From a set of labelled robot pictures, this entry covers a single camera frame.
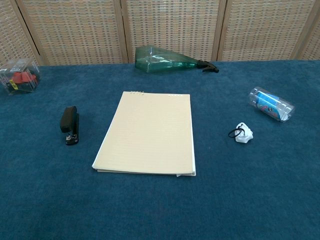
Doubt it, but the white crumpled item with black band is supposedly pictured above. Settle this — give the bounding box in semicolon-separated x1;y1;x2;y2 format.
234;122;255;145

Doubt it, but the cream lined paper pad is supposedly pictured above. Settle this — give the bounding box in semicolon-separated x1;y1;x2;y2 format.
91;90;197;178

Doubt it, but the clear tube with blue pack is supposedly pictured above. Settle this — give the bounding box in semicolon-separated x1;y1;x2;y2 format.
248;86;296;124

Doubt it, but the black stapler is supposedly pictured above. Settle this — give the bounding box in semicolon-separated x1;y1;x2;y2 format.
59;105;80;146

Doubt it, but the blue carpet table cover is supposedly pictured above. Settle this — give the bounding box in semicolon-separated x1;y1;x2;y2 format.
0;58;320;240

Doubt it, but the clear box with red item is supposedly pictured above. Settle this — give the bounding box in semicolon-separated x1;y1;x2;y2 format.
0;58;41;96

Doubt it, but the black hair tie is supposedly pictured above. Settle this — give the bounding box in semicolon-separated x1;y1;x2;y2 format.
227;127;245;139

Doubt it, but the green plastic spray bottle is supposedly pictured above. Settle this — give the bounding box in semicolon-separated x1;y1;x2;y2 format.
134;46;220;74

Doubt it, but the woven folding screen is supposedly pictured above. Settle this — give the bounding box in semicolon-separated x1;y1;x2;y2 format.
0;0;320;66

